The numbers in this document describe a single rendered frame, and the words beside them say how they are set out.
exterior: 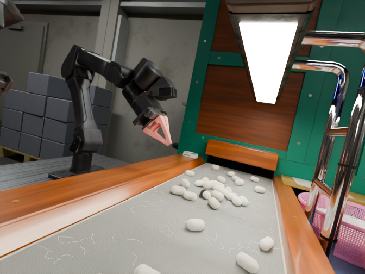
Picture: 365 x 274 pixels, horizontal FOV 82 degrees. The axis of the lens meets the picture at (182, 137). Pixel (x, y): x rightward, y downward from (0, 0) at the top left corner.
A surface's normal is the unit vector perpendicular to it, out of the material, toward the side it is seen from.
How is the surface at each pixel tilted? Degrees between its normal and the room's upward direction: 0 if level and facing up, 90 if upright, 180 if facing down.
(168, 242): 0
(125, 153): 90
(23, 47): 90
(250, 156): 90
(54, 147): 90
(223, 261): 0
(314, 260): 0
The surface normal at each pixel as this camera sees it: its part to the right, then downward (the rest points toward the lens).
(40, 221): 0.78, -0.54
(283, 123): -0.37, 0.00
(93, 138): 0.81, -0.30
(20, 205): 0.19, -0.98
